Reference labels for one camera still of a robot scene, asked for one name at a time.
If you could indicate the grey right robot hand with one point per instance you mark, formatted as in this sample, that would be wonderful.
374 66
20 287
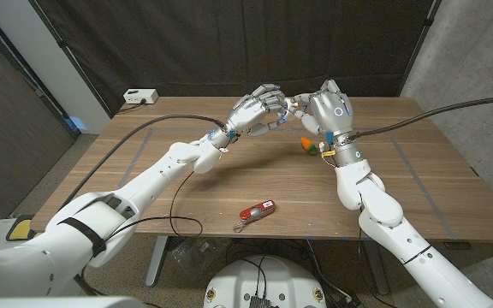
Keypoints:
334 113

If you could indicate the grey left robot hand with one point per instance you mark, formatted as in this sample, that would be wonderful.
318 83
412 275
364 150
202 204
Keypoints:
248 111

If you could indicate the white sticker roll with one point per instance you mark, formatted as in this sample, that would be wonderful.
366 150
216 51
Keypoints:
289 103

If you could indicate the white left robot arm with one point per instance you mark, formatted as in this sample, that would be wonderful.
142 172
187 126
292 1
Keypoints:
109 209

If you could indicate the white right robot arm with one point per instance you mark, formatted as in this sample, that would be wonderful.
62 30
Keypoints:
383 214

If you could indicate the red pocket knife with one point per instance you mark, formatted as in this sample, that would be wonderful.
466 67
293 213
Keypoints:
256 211

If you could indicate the orange toy carrot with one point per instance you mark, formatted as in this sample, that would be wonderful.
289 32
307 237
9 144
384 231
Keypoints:
306 143

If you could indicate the black backdrop curtain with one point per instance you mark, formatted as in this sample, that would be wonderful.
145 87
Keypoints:
229 43

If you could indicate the white power strip box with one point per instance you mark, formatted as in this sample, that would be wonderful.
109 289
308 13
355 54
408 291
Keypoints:
140 96

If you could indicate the black backdrop stand pole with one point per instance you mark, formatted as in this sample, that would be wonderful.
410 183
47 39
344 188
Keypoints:
422 43
73 60

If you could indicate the clear plastic bag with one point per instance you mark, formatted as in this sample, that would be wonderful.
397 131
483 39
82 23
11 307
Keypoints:
195 254

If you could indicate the grey table leg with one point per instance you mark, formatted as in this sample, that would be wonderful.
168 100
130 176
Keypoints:
375 274

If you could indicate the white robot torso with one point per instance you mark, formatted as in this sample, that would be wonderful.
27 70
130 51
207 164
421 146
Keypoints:
263 278

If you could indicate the white table leg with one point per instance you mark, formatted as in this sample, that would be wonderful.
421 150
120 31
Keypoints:
156 261

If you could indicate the black floor power plug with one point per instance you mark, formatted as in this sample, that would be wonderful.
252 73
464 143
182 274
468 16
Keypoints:
353 300

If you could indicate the black torso port module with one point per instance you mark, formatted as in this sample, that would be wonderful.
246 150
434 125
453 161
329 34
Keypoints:
260 302

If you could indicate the yellow and black floor mat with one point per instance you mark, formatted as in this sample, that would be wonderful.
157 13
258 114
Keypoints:
20 229

